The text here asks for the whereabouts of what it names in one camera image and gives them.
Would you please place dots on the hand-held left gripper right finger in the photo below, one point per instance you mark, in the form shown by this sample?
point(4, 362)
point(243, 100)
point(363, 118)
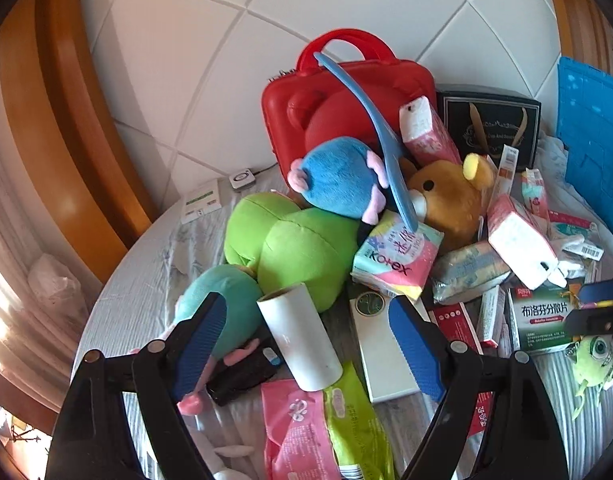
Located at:
point(416, 350)

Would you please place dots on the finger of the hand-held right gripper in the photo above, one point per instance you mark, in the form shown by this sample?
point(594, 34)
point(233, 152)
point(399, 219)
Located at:
point(591, 322)
point(598, 291)

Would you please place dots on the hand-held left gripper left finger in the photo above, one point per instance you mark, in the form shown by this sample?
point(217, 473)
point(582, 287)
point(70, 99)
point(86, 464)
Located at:
point(199, 345)

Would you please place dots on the green white medicine box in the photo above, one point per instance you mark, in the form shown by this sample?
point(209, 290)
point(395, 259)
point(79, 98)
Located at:
point(536, 320)

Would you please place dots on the white paper roll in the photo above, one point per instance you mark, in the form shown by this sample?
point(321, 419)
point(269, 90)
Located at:
point(301, 340)

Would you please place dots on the white plush bunny blue bow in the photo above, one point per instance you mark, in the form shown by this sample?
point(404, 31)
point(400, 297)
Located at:
point(231, 451)

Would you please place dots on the blue plastic crate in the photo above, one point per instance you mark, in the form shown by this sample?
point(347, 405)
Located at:
point(591, 135)

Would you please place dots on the green one-eyed monster plush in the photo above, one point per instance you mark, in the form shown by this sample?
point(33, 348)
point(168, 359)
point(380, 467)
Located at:
point(593, 360)

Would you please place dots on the white flat box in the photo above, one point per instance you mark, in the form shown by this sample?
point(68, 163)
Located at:
point(376, 355)

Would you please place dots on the red medicine box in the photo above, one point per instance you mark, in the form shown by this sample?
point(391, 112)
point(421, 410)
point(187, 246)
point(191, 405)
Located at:
point(461, 330)

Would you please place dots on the pink plush pig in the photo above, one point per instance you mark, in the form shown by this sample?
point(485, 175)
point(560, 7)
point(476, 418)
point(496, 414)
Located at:
point(191, 402)

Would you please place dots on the teal plush toy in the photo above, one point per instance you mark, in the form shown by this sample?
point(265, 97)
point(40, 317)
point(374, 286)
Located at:
point(221, 290)

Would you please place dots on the white green toothpaste box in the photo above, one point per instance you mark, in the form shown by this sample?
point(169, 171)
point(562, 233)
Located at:
point(571, 227)

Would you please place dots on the pale blue tissue pack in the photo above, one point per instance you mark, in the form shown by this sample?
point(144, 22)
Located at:
point(466, 270)

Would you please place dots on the pink sanitary pad packet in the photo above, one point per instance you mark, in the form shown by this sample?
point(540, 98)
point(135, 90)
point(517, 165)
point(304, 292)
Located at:
point(396, 255)

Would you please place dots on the green wipes packet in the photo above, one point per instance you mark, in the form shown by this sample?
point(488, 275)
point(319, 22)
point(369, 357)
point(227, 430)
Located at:
point(356, 435)

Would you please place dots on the small pink box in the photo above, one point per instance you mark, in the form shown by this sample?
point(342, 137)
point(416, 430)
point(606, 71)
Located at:
point(533, 190)

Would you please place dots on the lime green plush toy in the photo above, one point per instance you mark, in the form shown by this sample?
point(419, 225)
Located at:
point(296, 250)

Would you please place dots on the white printed card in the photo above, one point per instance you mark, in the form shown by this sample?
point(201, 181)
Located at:
point(201, 202)

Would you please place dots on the narrow white orange box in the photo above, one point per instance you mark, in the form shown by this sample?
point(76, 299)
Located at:
point(506, 170)

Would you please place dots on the brown plush bear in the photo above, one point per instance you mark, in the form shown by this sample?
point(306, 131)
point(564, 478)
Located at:
point(451, 195)

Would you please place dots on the white plastic bag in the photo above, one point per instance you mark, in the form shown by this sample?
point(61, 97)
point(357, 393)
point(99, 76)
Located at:
point(51, 277)

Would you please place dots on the small white device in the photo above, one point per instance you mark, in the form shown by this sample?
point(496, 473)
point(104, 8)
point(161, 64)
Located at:
point(241, 180)

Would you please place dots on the blue plush toy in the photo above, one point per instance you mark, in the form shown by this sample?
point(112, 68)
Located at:
point(386, 155)

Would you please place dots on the beige curtain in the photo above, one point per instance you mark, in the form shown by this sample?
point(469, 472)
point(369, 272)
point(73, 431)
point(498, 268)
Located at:
point(6, 260)

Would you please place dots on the black gift box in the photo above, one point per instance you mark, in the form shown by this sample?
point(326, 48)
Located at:
point(491, 110)

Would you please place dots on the red plastic carry case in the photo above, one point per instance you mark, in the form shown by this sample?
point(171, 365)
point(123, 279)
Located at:
point(331, 120)

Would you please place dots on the wooden wall frame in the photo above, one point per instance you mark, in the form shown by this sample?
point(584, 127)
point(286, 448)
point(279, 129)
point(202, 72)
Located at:
point(61, 110)

